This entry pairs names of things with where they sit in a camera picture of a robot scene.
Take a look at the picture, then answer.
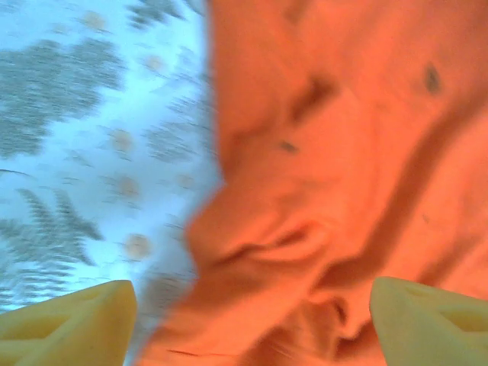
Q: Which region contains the floral tablecloth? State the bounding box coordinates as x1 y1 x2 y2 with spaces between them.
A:
0 0 226 366

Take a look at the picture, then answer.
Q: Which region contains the orange t-shirt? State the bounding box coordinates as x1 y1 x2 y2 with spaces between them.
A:
133 0 488 366

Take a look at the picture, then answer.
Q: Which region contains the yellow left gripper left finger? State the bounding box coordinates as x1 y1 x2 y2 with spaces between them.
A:
0 279 138 366

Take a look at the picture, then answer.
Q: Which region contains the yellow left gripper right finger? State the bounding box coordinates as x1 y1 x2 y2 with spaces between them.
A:
368 276 488 366

